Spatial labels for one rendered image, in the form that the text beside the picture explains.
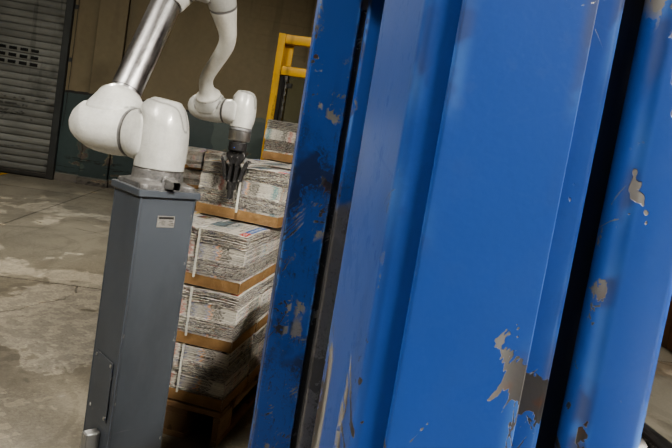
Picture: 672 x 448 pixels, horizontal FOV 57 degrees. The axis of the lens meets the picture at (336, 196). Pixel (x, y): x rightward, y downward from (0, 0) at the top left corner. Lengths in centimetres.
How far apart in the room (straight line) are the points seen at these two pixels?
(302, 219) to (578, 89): 62
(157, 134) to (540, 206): 179
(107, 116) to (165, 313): 64
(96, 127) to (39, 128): 785
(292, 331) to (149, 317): 126
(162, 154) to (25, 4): 824
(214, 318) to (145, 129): 83
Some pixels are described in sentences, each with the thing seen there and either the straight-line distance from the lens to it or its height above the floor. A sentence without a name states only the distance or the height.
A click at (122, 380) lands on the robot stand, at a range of 206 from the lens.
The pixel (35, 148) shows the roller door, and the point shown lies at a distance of 991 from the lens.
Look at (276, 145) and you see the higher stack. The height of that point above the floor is 115.
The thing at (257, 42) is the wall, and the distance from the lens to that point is 946.
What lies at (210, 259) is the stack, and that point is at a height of 72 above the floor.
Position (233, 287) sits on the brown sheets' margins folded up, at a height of 63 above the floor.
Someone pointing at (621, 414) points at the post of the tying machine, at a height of 118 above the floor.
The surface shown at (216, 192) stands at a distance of 265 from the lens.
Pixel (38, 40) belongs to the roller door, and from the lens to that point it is 995.
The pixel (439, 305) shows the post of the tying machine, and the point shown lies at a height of 120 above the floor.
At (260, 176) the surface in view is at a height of 103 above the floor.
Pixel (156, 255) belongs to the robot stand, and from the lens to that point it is 197.
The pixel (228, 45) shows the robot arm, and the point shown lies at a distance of 239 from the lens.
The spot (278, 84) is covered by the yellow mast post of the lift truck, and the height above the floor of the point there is 152.
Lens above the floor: 123
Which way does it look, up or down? 5 degrees down
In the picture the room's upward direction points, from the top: 9 degrees clockwise
